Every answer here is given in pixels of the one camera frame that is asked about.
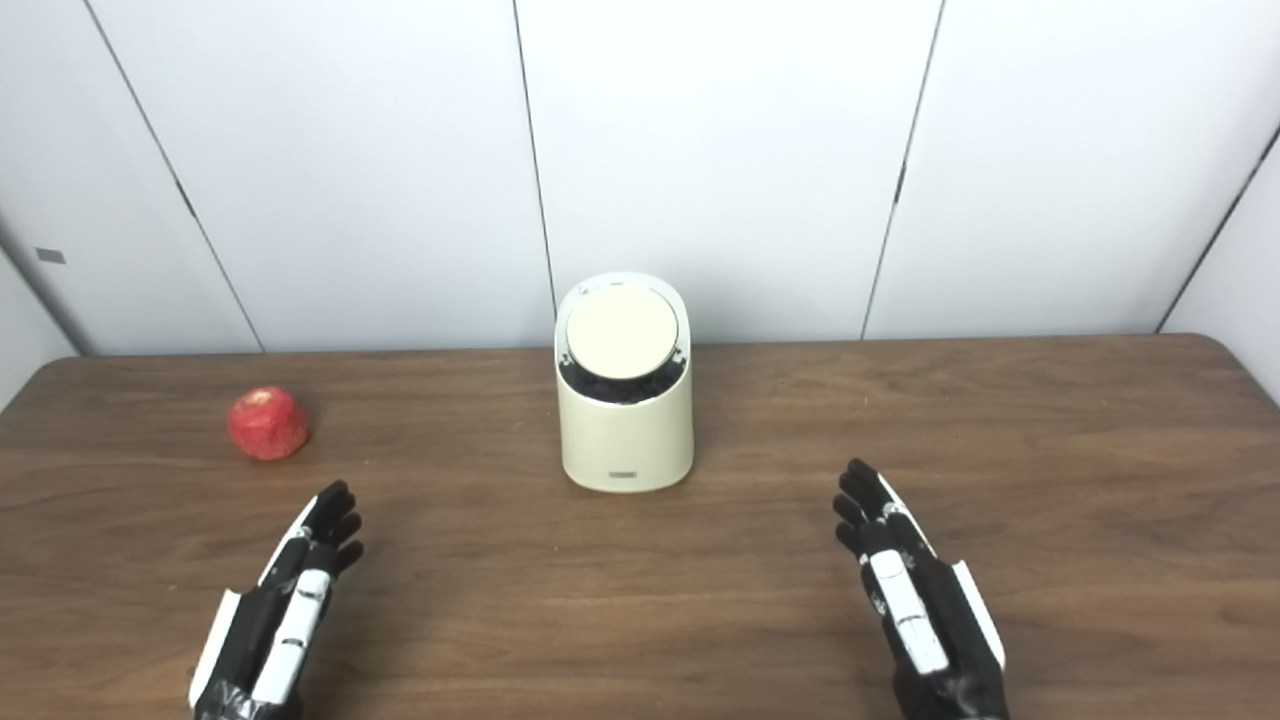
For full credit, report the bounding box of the black bin liner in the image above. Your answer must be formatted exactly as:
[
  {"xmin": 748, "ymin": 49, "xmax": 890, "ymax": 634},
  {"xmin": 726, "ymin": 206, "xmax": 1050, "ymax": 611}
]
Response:
[{"xmin": 558, "ymin": 355, "xmax": 689, "ymax": 405}]

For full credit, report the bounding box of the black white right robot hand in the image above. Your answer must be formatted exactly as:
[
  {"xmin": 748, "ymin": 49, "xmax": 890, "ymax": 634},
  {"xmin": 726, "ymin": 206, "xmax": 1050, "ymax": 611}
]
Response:
[{"xmin": 833, "ymin": 458, "xmax": 1011, "ymax": 720}]

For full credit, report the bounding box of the red apple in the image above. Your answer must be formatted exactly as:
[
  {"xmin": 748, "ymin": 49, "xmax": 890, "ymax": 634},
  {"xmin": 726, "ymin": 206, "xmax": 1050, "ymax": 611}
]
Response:
[{"xmin": 227, "ymin": 386, "xmax": 311, "ymax": 462}]

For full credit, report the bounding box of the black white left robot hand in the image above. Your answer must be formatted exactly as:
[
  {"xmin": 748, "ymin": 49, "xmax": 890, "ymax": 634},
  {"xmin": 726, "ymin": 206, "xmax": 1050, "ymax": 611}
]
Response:
[{"xmin": 188, "ymin": 480, "xmax": 365, "ymax": 720}]

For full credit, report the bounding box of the cream round bin lid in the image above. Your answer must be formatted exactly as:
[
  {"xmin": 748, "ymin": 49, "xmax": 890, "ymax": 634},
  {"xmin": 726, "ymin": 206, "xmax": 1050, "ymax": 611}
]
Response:
[{"xmin": 565, "ymin": 285, "xmax": 681, "ymax": 381}]

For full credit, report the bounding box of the cream-colored bin body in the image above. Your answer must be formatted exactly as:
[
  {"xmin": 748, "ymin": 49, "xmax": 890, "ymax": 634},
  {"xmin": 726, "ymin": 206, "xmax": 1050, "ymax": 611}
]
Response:
[{"xmin": 554, "ymin": 272, "xmax": 696, "ymax": 494}]

